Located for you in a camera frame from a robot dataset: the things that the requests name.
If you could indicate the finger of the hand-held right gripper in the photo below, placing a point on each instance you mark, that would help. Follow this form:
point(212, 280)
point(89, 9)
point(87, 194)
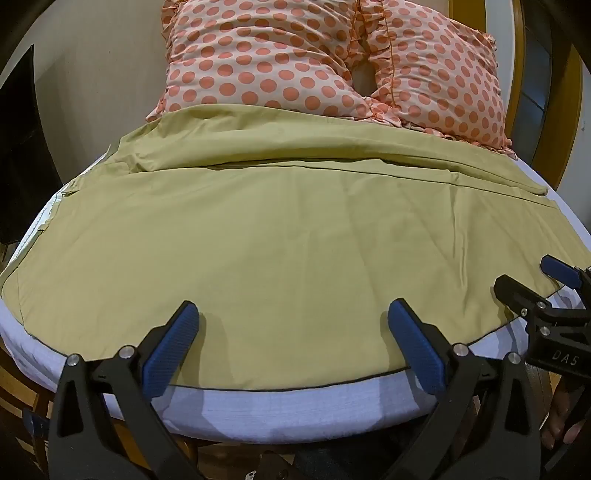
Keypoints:
point(519, 293)
point(561, 270)

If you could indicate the wide polka dot pillow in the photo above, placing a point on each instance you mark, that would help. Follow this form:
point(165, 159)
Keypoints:
point(258, 60)

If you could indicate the ruffled polka dot pillow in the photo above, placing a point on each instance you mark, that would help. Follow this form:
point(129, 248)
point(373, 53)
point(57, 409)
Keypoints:
point(443, 74)

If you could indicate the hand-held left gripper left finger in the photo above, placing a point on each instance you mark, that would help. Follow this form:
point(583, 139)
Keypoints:
point(173, 341)

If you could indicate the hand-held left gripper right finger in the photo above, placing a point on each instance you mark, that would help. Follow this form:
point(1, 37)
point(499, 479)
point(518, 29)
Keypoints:
point(415, 346)

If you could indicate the white bed sheet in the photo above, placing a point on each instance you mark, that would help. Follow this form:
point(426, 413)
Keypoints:
point(258, 410)

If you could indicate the wooden headboard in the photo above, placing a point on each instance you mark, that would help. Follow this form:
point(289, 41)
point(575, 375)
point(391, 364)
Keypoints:
point(542, 92)

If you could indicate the person's right hand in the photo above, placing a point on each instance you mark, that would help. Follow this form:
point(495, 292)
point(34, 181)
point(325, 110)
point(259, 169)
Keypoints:
point(556, 410)

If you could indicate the olive green pillowcase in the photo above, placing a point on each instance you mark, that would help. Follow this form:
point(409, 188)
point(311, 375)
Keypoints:
point(295, 258)

